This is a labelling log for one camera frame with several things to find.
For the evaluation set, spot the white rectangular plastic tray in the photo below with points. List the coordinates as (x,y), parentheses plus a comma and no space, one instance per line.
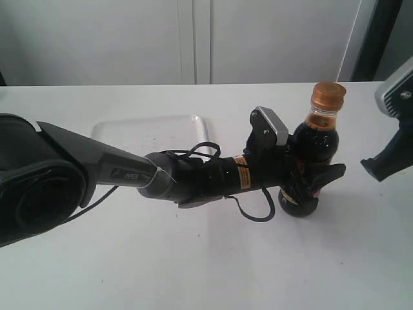
(144,136)

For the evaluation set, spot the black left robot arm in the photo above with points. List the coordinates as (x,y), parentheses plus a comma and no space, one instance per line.
(49,175)

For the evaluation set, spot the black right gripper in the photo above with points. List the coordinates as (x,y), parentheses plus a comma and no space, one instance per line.
(395,157)

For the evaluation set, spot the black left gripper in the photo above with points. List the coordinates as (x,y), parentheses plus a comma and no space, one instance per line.
(274,167)

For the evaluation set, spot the dark soy sauce bottle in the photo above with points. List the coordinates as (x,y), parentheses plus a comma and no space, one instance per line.
(315,141)

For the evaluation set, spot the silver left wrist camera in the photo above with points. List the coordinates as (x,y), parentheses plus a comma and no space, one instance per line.
(267,128)

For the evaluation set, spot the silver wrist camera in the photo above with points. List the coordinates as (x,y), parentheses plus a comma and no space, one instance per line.
(394,96)
(267,128)

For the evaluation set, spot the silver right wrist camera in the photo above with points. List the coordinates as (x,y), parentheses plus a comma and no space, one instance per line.
(394,96)

